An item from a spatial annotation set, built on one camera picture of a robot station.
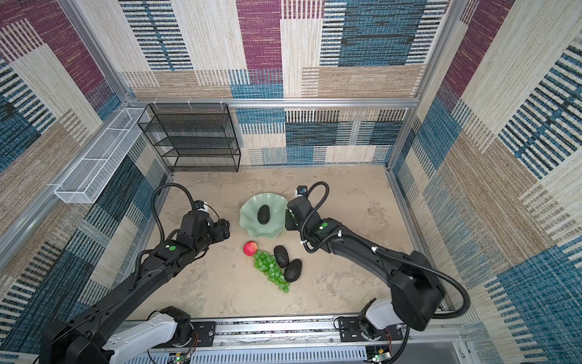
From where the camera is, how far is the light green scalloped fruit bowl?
38.0 inches

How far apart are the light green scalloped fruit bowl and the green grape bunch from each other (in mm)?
81

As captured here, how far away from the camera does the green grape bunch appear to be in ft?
2.72
